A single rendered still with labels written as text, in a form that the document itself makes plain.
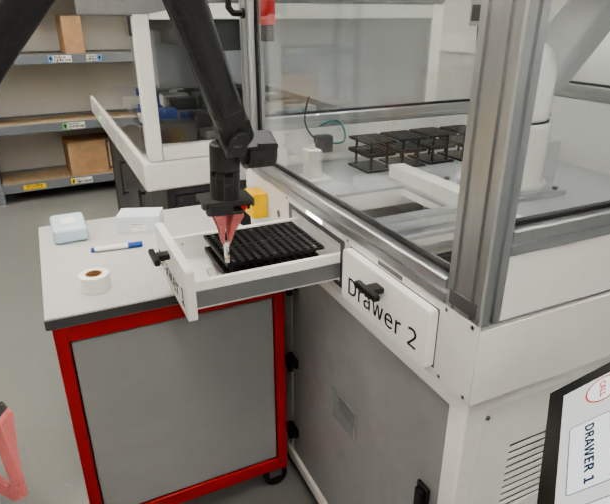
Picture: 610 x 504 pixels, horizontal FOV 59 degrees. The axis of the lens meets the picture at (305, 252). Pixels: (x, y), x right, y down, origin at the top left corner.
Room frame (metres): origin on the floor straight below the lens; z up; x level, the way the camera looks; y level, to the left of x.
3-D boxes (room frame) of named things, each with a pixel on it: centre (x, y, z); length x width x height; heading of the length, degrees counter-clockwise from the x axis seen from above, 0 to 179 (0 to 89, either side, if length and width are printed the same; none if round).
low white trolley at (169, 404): (1.42, 0.43, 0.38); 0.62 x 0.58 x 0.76; 25
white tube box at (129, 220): (1.57, 0.51, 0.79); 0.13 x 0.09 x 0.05; 95
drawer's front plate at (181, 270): (1.04, 0.28, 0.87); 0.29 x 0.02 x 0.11; 25
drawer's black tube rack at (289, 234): (1.13, 0.10, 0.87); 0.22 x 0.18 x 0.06; 115
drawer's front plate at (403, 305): (0.89, -0.15, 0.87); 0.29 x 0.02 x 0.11; 25
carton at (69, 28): (4.63, 1.72, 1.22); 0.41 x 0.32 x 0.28; 119
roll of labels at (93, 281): (1.17, 0.50, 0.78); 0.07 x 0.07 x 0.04
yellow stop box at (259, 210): (1.47, 0.14, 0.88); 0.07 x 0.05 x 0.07; 25
